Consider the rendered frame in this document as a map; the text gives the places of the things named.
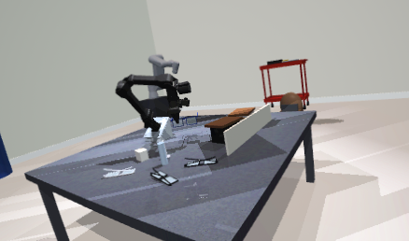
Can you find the pale blue tapered cylinder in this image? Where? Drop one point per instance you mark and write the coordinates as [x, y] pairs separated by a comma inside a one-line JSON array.
[[162, 153]]

